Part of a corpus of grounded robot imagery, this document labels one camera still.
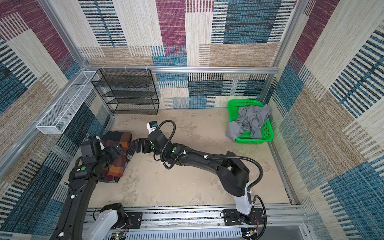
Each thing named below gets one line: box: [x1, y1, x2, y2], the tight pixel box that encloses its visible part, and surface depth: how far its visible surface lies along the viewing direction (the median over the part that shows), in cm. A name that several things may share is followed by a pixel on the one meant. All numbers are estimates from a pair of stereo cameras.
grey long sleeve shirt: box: [225, 104, 272, 143], surface depth 104 cm
